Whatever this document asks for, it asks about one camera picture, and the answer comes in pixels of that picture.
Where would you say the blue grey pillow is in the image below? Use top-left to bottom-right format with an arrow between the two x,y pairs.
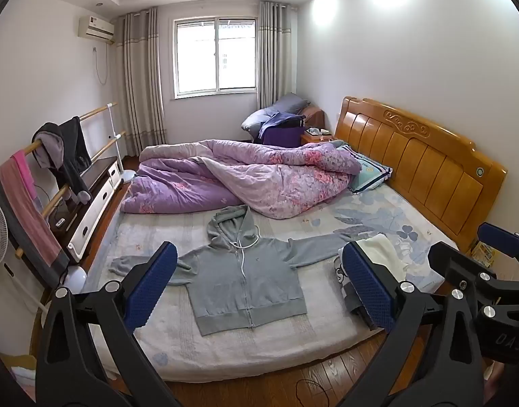
241,108 -> 281,138
270,92 -> 311,116

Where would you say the bed with floral sheet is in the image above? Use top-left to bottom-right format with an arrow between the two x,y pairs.
79,136 -> 459,384

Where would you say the brown armchair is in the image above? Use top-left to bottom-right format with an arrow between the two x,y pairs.
302,106 -> 326,131

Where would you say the wooden barre rack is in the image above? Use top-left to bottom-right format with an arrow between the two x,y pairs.
14,102 -> 138,297

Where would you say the dark hanging jacket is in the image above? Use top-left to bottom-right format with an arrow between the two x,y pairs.
33,116 -> 93,204

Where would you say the window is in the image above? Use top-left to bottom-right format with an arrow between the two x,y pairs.
171,17 -> 259,99

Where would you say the white folded garment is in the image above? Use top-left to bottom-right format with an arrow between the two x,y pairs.
355,234 -> 408,283

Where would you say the purple floral quilt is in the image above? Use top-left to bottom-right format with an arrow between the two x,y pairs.
120,139 -> 363,220

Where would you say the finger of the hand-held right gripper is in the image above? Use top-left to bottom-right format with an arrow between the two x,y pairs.
477,222 -> 519,264
428,241 -> 498,296

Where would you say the black floor cable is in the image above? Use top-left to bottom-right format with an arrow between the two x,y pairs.
295,379 -> 328,407

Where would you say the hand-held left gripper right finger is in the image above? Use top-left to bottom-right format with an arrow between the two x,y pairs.
340,241 -> 483,407

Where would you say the grey striped curtain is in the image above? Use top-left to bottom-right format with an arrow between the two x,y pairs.
258,1 -> 293,113
115,7 -> 167,157

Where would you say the grey checkered folded sweater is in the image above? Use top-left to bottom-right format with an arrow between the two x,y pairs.
333,256 -> 363,316

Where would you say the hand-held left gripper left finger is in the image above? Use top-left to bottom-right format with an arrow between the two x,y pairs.
35,241 -> 184,407

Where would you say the dark white tv cabinet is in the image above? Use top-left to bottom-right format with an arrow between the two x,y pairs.
47,156 -> 123,264

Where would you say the teal striped pillow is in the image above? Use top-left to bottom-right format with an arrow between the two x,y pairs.
336,144 -> 393,196

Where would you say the wooden nightstand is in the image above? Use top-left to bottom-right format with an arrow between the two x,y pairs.
301,129 -> 334,147

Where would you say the grey zip hoodie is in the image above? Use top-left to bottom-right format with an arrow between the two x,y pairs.
109,205 -> 364,336

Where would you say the yellow box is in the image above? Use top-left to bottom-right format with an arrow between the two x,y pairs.
472,241 -> 498,269

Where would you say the white air conditioner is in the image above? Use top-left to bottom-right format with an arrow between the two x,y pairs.
78,15 -> 116,45

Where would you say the wooden headboard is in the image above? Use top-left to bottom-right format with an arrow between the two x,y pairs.
335,96 -> 508,253

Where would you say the pink towel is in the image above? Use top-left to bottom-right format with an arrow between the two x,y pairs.
9,149 -> 37,200

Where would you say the air conditioner cord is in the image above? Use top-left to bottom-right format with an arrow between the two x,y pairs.
93,44 -> 110,85

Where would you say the grey maroon striped blanket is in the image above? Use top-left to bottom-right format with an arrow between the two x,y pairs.
0,157 -> 71,289

